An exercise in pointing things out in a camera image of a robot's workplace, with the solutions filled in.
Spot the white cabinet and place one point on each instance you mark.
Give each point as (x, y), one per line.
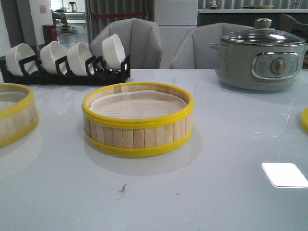
(174, 18)

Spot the black bowl rack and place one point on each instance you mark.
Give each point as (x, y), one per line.
(97, 74)

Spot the white bowl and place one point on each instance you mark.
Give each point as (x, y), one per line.
(49, 54)
(14, 55)
(113, 52)
(76, 57)

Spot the bamboo steamer tray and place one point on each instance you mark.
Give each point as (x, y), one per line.
(18, 113)
(138, 137)

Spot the red bin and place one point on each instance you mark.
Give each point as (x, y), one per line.
(50, 33)

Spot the bamboo steamer lid yellow rim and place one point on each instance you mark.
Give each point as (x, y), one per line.
(304, 119)

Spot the grey chair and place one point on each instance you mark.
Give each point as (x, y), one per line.
(141, 40)
(194, 51)

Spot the white steamer liner cloth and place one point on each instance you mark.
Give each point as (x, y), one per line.
(141, 104)

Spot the white bowl right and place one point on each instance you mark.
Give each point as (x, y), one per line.
(113, 52)

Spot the grey electric cooking pot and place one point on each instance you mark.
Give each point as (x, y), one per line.
(256, 67)

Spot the glass pot lid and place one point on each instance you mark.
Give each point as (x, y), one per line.
(263, 34)

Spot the grey chair left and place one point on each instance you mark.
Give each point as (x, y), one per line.
(141, 40)

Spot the grey chair right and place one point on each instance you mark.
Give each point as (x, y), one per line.
(194, 51)

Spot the white bowl far left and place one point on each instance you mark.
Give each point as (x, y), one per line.
(14, 55)

